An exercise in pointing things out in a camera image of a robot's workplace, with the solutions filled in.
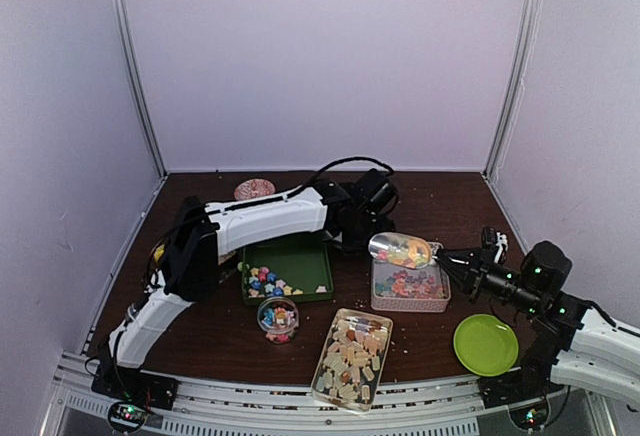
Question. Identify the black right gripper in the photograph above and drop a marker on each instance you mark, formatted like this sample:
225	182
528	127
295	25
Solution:
474	273

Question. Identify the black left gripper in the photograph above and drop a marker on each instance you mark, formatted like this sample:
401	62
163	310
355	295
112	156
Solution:
351	249

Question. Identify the metal scoop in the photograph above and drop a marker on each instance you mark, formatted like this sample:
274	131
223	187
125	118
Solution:
402	250

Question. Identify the green tray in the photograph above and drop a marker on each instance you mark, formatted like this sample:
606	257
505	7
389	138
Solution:
296	267

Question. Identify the pink tin of star candies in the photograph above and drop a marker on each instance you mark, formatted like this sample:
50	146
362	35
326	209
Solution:
399	289

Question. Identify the clear plastic jar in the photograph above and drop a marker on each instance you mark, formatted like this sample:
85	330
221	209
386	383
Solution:
278	318

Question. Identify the cream tin of popsicle candies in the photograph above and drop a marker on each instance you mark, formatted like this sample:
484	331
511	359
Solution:
352	360

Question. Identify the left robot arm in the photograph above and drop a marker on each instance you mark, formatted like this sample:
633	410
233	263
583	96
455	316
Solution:
187	271

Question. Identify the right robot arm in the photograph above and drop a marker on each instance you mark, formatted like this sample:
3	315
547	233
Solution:
577	343

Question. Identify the lime green plate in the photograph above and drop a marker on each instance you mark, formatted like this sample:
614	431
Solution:
485	346

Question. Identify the red patterned small bowl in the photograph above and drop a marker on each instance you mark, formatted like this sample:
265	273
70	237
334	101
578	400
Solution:
254	188

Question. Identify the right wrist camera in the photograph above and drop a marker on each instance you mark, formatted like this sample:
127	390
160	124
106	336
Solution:
496	242

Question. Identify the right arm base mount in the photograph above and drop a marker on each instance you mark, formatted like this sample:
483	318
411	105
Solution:
534	403

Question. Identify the front aluminium rail frame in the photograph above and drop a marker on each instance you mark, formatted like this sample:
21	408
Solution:
450	406

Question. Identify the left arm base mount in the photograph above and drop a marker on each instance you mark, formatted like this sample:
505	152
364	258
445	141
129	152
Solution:
136	396

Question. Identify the right aluminium corner post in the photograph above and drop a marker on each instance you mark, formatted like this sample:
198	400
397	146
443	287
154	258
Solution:
529	20

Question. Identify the aluminium corner post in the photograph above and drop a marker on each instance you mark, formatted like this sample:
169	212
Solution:
529	20
136	86

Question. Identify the left aluminium corner post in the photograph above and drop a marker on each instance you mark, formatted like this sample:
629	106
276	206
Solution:
136	86

